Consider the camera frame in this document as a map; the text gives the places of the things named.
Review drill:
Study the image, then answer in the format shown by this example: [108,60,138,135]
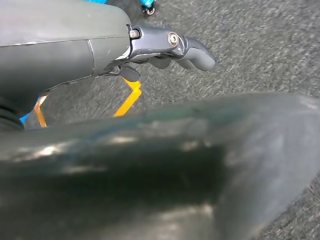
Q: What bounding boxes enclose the blue metal shelf rack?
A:
[19,0,158,125]

